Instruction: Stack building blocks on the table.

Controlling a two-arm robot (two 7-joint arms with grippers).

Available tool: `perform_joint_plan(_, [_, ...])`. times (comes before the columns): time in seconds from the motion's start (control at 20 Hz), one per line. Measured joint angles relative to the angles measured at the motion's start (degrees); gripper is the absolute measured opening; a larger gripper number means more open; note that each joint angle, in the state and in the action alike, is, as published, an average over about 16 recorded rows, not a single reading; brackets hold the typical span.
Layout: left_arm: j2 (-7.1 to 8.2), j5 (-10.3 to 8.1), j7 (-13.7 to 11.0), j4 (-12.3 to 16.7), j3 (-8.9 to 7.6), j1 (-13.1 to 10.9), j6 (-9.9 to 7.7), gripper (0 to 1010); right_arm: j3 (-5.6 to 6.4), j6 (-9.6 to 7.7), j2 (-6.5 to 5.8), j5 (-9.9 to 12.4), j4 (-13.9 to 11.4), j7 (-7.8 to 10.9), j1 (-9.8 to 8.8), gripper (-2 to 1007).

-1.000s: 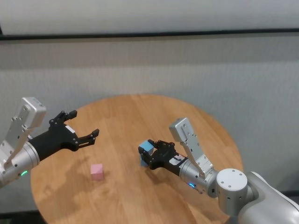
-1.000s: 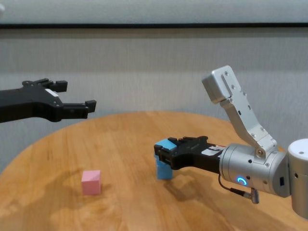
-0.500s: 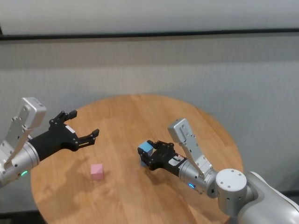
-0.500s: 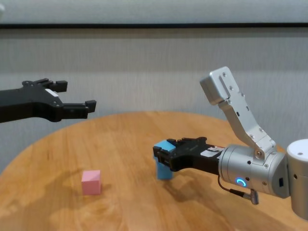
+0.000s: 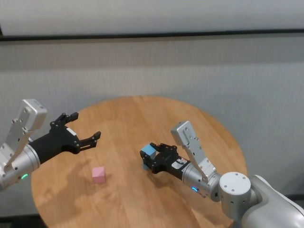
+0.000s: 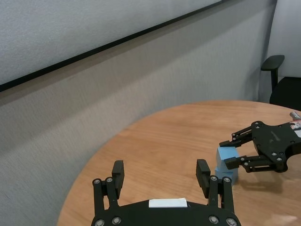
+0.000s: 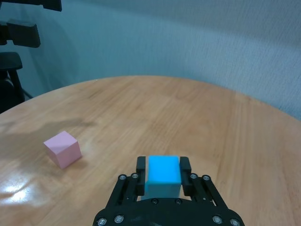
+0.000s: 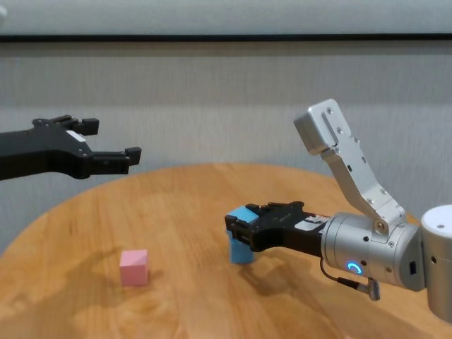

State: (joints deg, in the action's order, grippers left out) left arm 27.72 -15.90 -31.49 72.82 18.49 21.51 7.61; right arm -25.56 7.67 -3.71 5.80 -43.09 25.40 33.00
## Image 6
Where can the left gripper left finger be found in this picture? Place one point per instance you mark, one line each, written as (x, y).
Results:
(117, 174)

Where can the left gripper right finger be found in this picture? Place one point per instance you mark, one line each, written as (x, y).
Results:
(202, 176)

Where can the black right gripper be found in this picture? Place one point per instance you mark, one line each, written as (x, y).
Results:
(275, 141)

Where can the blue cube block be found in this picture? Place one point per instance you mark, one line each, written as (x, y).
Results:
(223, 177)
(227, 153)

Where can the black office chair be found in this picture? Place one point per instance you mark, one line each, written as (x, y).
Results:
(289, 91)

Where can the black wall rail strip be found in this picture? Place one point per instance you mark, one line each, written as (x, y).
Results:
(94, 51)

